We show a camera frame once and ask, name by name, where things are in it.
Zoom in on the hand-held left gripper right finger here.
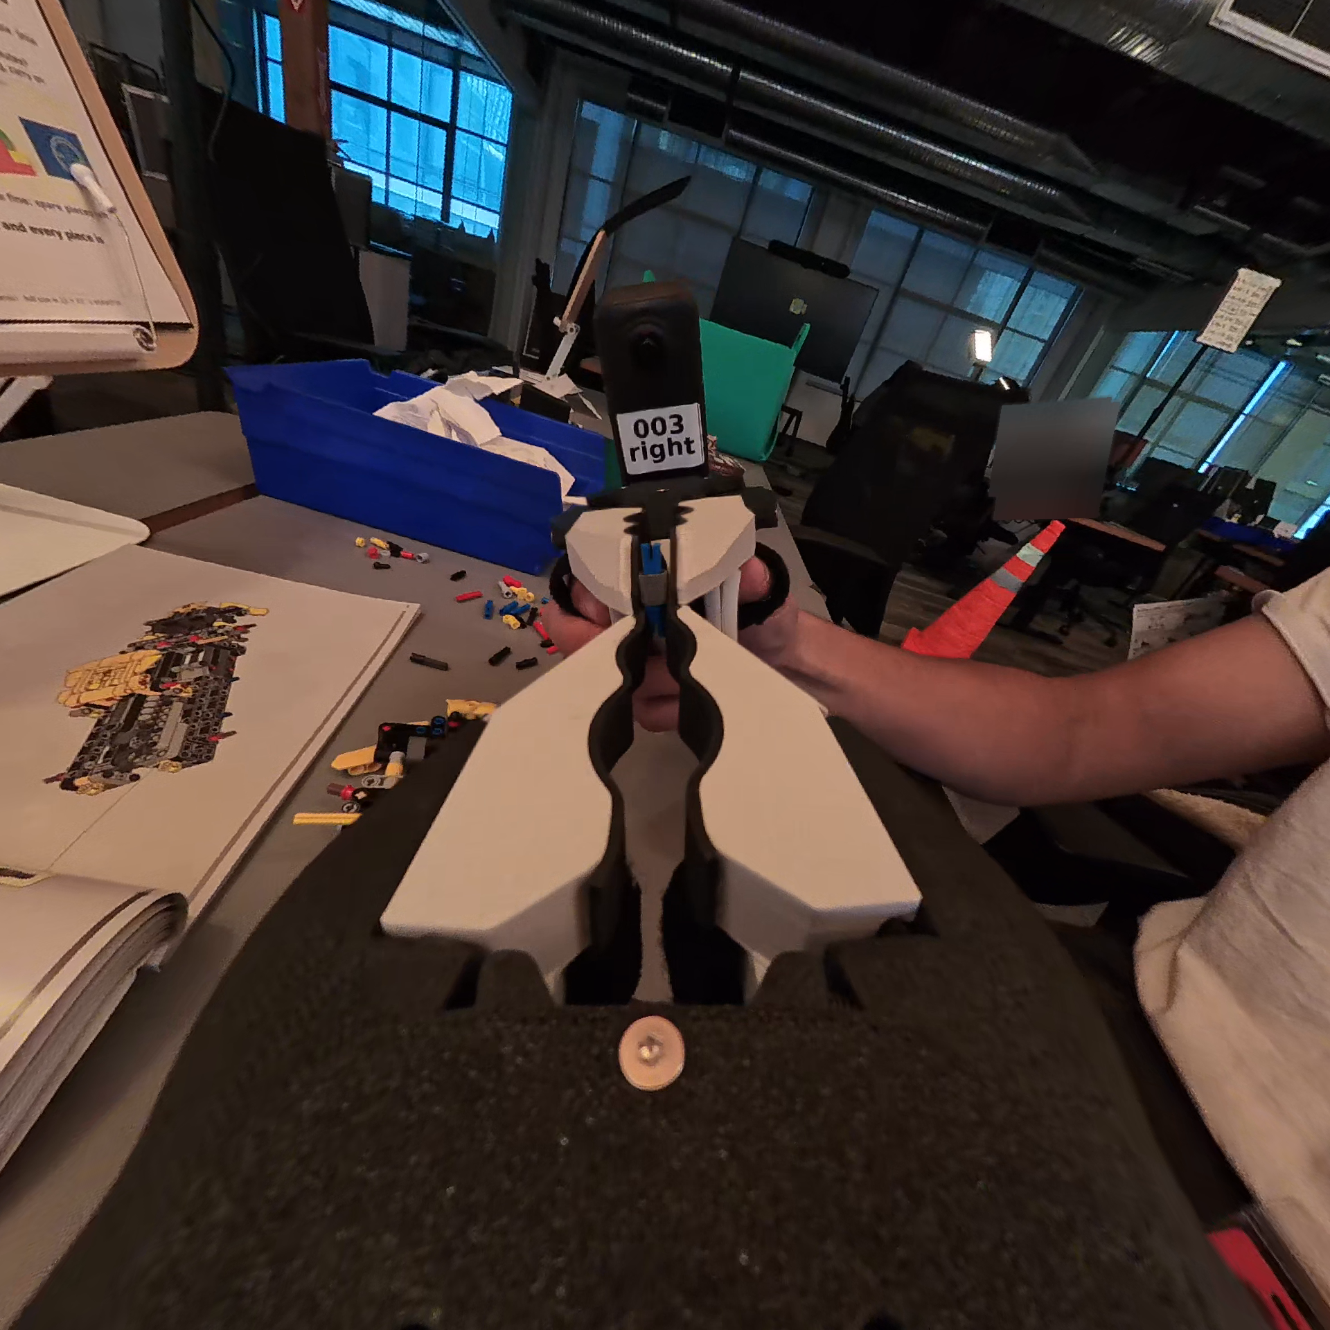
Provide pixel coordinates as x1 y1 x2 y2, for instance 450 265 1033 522
662 601 923 991

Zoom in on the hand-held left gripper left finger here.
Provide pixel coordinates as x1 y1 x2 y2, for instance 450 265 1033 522
380 613 652 1002

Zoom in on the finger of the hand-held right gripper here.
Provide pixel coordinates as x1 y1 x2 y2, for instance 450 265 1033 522
667 504 757 620
563 508 644 625

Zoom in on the small black yellow toy subassembly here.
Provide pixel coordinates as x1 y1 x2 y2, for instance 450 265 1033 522
293 699 500 830

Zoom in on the person's right forearm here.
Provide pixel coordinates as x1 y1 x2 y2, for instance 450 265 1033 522
799 613 1330 811

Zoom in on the person's right hand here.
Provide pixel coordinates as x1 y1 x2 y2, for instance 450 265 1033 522
537 587 829 736

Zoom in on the white stand base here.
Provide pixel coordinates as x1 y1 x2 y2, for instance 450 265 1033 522
540 177 693 404

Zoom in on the scatter of small colourful toy pieces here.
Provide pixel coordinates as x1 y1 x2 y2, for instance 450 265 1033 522
353 535 565 674

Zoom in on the green bin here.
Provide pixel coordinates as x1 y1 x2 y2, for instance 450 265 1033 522
641 271 811 466

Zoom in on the black office chair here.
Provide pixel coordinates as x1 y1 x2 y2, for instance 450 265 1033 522
797 362 1032 638

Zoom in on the crumpled white paper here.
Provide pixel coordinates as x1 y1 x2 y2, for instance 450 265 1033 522
371 371 578 497

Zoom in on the orange traffic cone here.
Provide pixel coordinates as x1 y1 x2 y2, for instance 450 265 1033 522
901 520 1068 663

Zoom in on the open instruction booklet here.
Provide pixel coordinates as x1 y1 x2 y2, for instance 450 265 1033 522
0 545 423 1171

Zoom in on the blue plastic bin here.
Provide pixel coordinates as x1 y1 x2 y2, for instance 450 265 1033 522
225 358 610 577

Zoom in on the black board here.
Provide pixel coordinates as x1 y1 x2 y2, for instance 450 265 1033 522
204 99 378 362

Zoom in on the wooden document stand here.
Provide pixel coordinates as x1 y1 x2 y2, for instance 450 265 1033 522
0 0 200 603

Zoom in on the white hanging sign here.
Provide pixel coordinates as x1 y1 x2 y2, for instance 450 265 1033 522
1194 267 1282 355

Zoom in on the printed instruction sheet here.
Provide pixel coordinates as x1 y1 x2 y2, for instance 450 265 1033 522
0 0 195 337

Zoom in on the black wall screen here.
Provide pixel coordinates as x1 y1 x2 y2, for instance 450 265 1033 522
710 239 880 383

